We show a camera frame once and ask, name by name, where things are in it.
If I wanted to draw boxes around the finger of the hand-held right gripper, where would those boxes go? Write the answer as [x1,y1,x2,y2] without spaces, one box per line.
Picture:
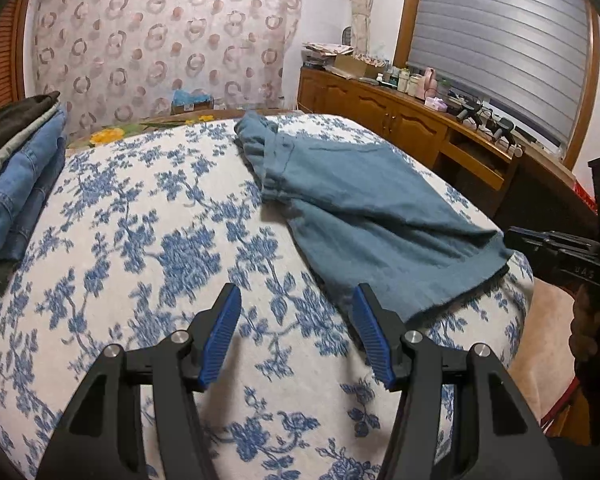
[504,226,600,261]

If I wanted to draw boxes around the wooden sideboard cabinet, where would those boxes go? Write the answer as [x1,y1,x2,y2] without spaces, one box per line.
[297,67,600,235]

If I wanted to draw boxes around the stack of papers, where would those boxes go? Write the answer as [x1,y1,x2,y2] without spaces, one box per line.
[302,41,355,69]

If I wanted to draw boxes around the blue floral bedspread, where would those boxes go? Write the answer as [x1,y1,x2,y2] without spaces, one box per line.
[0,112,535,480]

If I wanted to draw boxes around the box with blue cloth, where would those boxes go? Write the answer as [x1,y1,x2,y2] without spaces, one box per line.
[171,88,215,115]

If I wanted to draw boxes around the cream tied curtain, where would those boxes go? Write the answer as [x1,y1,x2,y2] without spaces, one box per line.
[347,0,382,58]

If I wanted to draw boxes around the yellow flower printed cloth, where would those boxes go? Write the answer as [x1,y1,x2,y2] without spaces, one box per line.
[65,114,216,157]

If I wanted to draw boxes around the person's right hand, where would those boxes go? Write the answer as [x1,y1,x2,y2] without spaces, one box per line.
[569,284,600,380]

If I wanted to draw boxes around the ring patterned sheer curtain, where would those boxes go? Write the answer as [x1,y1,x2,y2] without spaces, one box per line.
[30,0,303,137]

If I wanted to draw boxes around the wooden louvered door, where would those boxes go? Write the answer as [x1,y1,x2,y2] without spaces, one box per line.
[0,0,34,122]

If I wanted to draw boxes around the black folded garment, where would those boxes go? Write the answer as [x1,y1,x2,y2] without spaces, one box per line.
[0,91,62,173]

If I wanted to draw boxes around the grey folded pants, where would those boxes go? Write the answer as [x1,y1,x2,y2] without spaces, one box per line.
[0,104,63,202]

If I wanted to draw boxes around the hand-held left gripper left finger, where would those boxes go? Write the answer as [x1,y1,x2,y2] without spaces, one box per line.
[36,282,243,480]

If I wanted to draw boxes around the pink bottle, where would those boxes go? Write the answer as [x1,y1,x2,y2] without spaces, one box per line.
[422,67,439,101]

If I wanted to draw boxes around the teal pants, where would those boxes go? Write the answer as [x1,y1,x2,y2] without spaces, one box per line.
[234,111,515,328]

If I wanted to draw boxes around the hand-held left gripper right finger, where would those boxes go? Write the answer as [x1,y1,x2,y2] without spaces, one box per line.
[351,282,563,480]

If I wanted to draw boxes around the dark blue folded jeans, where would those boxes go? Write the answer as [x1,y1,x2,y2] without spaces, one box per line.
[7,135,67,262]

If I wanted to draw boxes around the cardboard box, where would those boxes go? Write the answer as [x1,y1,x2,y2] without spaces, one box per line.
[332,53,382,81]

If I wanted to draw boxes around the light blue folded jeans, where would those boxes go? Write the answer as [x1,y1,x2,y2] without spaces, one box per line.
[0,109,68,252]

